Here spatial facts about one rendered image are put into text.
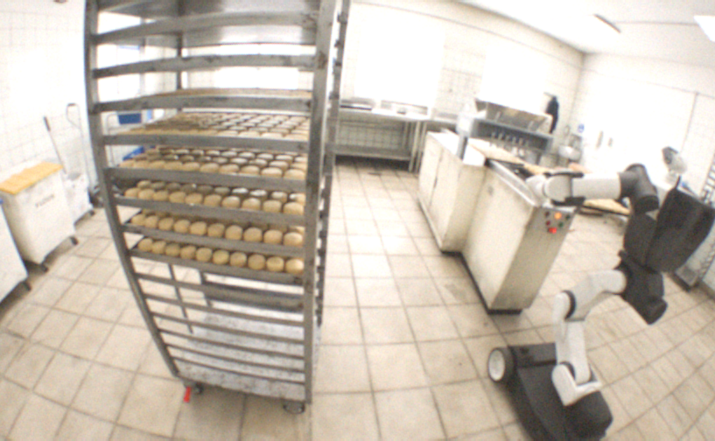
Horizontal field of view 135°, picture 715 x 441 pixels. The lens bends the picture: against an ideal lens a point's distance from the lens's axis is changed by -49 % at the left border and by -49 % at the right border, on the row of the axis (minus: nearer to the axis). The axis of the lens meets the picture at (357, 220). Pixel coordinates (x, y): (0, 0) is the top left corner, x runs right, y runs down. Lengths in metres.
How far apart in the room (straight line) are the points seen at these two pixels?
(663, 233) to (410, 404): 1.27
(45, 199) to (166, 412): 1.88
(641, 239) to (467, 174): 1.39
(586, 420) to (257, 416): 1.43
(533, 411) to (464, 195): 1.54
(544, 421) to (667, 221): 0.97
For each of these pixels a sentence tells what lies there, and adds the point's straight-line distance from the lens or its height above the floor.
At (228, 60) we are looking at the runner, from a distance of 0.66.
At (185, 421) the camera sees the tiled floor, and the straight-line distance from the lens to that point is 1.49.
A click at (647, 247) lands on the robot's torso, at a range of 1.23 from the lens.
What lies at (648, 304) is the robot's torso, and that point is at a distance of 1.29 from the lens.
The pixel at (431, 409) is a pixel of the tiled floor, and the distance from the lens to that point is 1.52.
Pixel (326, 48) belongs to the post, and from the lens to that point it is 0.58.
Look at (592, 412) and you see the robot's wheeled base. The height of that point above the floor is 0.33.
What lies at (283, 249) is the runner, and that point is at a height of 0.87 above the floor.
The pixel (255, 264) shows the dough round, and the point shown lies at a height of 0.79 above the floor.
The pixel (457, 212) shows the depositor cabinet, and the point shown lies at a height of 0.44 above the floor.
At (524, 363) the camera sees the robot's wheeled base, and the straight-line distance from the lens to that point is 1.65.
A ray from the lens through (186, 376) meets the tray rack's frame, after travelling 1.42.
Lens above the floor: 1.29
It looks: 27 degrees down
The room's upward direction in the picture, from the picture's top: 7 degrees clockwise
